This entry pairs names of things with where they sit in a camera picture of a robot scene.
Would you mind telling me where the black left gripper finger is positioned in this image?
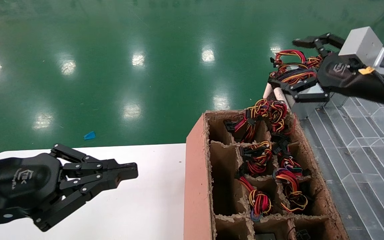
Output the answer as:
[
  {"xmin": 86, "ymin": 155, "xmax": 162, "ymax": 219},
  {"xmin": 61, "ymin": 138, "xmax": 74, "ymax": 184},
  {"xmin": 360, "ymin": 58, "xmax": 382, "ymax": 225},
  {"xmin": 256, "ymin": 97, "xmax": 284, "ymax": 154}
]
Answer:
[
  {"xmin": 32, "ymin": 172, "xmax": 138, "ymax": 232},
  {"xmin": 50, "ymin": 143, "xmax": 138, "ymax": 179}
]

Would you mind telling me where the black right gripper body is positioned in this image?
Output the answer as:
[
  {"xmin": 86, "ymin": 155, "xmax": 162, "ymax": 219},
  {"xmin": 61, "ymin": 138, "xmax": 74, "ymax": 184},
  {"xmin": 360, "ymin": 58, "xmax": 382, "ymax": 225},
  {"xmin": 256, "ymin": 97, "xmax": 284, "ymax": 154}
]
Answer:
[{"xmin": 317, "ymin": 53, "xmax": 366, "ymax": 90}]

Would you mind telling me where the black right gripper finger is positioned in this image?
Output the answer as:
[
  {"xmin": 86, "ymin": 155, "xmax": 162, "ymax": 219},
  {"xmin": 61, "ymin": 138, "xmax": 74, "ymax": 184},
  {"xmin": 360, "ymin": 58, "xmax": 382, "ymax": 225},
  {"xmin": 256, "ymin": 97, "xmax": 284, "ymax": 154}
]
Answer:
[
  {"xmin": 268, "ymin": 76, "xmax": 331, "ymax": 103},
  {"xmin": 292, "ymin": 33, "xmax": 346, "ymax": 58}
]

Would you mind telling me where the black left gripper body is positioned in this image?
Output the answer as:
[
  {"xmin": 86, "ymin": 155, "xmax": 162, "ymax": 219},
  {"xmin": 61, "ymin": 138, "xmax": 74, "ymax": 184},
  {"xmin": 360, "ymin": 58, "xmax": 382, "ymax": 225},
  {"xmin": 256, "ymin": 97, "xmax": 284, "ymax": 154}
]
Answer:
[{"xmin": 0, "ymin": 153, "xmax": 63, "ymax": 225}]

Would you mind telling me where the short white pipe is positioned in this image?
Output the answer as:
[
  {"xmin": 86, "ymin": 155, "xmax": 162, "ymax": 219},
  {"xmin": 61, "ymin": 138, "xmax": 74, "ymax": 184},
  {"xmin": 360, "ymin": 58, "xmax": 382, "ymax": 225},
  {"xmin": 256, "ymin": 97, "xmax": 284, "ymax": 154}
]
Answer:
[
  {"xmin": 273, "ymin": 87, "xmax": 291, "ymax": 112},
  {"xmin": 262, "ymin": 83, "xmax": 274, "ymax": 100}
]

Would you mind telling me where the brown cardboard divider box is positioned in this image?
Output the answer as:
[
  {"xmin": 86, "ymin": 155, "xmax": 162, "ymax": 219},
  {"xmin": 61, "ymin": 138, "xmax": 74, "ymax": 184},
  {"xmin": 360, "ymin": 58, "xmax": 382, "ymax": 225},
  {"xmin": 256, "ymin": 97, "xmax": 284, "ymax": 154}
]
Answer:
[{"xmin": 184, "ymin": 110, "xmax": 349, "ymax": 240}]

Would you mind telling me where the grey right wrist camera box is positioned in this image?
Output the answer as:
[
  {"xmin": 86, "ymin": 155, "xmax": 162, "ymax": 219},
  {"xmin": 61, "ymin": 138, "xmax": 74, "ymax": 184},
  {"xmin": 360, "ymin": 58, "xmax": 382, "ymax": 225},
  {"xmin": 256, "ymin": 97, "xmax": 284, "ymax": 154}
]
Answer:
[{"xmin": 338, "ymin": 27, "xmax": 384, "ymax": 79}]

